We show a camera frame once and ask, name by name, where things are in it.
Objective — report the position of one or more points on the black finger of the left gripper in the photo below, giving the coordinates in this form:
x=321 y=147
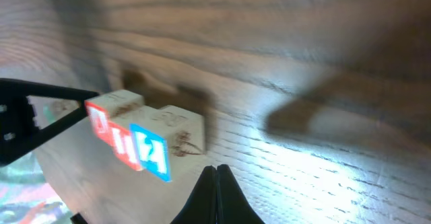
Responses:
x=19 y=133

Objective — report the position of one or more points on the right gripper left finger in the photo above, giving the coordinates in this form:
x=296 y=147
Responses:
x=200 y=207

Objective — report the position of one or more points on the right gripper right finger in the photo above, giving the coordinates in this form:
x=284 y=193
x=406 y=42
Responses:
x=232 y=205

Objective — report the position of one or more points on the blue number 2 block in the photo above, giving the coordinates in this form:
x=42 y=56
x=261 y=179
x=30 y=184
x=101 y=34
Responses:
x=172 y=142

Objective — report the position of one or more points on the red letter A block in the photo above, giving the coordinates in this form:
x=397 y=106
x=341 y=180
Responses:
x=102 y=109

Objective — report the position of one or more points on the red letter I block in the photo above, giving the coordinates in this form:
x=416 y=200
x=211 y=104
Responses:
x=122 y=135

